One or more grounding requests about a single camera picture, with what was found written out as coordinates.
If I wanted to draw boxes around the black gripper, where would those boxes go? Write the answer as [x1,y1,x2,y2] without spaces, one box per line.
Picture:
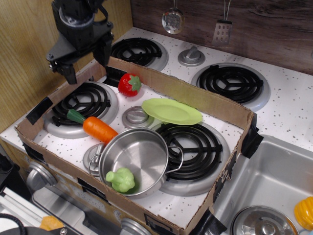
[46,13,113,85]

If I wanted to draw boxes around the orange toy carrot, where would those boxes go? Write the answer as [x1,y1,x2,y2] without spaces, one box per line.
[67,109,118,144]

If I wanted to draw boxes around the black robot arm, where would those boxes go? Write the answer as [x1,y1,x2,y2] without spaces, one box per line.
[46,0,113,85]

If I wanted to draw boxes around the green toy plate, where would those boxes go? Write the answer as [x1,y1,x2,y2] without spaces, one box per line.
[141,98,202,125]

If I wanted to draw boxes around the front left stove burner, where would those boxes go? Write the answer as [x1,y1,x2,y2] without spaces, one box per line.
[44,82,119,139]

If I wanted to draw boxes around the stove burner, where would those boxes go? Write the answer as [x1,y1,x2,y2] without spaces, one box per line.
[191,63,270,112]
[44,82,119,139]
[111,38,169,71]
[153,122,230,196]

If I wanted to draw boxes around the red toy strawberry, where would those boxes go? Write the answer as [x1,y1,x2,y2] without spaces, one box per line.
[118,73,141,97]

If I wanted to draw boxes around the back left stove burner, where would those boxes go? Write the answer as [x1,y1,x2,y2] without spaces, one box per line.
[111,38,169,71]

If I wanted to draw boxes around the middle silver stove knob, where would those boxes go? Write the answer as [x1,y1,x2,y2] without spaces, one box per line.
[122,106,154,129]

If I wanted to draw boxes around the silver stove knob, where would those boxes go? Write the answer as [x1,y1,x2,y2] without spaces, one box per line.
[83,143,106,177]
[178,46,205,67]
[122,106,154,129]

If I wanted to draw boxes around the front silver stove knob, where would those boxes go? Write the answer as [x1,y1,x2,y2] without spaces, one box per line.
[83,143,106,177]

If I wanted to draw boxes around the hanging slotted metal spoon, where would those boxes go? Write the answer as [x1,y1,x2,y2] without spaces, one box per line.
[161,0,185,35]

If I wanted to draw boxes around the back silver stove knob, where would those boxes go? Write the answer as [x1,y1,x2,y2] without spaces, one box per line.
[178,46,205,67]

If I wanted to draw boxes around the steel toy pot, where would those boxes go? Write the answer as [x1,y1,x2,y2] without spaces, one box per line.
[98,128,172,199]

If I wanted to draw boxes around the green toy broccoli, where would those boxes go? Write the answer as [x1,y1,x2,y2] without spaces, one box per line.
[105,167,135,193]

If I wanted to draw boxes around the left oven front knob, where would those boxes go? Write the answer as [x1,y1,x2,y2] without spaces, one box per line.
[26,162,57,191]

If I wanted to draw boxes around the oven knob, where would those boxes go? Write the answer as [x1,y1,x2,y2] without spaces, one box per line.
[26,162,57,191]
[120,218,146,235]

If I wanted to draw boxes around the hanging metal spatula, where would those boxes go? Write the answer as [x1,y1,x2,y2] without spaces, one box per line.
[212,0,232,47]

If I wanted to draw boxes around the front right stove burner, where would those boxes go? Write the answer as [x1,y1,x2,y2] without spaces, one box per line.
[153,122,230,196]

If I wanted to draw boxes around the brown cardboard fence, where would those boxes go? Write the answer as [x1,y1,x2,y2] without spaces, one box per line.
[16,58,256,235]

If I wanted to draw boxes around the back right stove burner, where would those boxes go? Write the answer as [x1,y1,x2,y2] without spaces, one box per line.
[191,63,270,112]

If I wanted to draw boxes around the orange toy piece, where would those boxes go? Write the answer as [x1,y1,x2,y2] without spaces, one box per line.
[39,215,64,231]

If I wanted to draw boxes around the bottom oven front knob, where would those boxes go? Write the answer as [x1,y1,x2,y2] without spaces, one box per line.
[120,218,146,235]

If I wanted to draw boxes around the silver toy sink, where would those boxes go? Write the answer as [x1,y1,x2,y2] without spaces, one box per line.
[213,135,313,235]

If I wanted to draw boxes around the steel pot lid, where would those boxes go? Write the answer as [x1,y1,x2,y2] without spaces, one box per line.
[230,206,299,235]

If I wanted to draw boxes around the yellow toy pepper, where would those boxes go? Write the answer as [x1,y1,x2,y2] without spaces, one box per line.
[294,196,313,231]

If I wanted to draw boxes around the black cable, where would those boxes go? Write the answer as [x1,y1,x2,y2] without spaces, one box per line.
[0,213,26,235]

